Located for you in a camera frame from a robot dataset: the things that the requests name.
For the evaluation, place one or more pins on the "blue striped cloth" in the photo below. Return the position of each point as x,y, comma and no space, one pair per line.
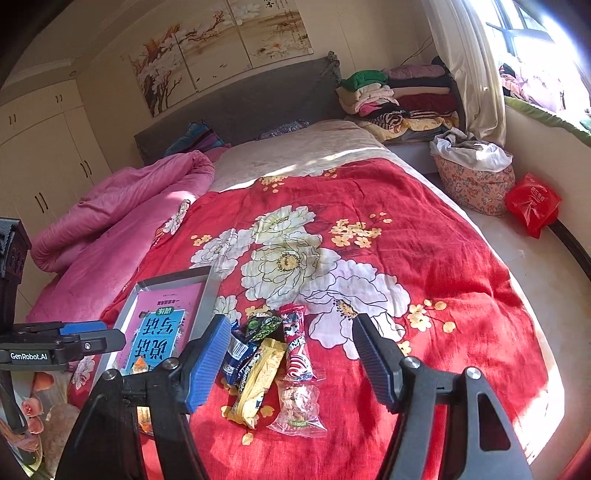
194,136

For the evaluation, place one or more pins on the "floral wall painting panel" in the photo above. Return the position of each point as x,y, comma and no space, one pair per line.
212,46
159,78
272,32

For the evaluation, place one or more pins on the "cream wardrobe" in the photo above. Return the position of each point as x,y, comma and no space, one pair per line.
46,147

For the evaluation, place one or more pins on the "dark green snack packet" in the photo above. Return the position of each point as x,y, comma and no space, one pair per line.
263,325

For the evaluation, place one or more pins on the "red floral blanket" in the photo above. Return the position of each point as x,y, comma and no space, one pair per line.
438,346

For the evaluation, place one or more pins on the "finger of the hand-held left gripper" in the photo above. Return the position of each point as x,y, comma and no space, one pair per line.
85,328
92,345

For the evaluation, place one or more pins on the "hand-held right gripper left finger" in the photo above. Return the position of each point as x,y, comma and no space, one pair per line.
207,364

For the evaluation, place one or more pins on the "blue snack packet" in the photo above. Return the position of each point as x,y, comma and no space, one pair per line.
238,364

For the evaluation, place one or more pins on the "stack of folded clothes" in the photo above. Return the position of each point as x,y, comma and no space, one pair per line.
406,101

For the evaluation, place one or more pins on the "clear cookie packet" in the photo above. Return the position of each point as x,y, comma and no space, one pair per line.
298,406

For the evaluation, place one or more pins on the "window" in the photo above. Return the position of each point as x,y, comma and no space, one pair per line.
545,32

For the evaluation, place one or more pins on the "red plastic bag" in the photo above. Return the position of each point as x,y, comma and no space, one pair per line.
531,203

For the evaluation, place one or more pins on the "grey headboard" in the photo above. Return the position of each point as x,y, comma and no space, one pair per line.
254,101

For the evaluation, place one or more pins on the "orange yellow snack packet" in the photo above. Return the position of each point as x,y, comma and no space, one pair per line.
141,368

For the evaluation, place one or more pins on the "clothes on windowsill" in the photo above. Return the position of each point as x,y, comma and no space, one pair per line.
535,87

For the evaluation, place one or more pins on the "red snack packet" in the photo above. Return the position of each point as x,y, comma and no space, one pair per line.
295,346

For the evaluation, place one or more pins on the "green windowsill cover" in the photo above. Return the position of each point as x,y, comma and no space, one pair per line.
545,115

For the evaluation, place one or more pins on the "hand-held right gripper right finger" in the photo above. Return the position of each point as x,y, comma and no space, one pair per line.
378,364

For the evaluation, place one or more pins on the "pink and blue book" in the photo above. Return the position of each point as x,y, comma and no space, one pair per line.
157,323

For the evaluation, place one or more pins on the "purple patterned cloth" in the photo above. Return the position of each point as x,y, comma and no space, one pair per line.
281,129

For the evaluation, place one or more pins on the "white cloth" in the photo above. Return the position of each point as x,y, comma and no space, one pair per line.
480,157

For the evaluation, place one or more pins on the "grey shallow box tray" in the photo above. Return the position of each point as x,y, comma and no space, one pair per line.
203,300

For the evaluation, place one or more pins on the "pink floral fabric bag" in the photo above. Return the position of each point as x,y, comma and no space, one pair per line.
475,189

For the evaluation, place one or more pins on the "cream curtain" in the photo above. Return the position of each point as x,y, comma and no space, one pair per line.
471,69

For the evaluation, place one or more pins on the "pink quilt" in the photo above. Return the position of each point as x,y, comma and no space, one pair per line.
115,217

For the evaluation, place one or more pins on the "dark bed frame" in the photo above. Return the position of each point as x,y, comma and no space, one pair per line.
572,249

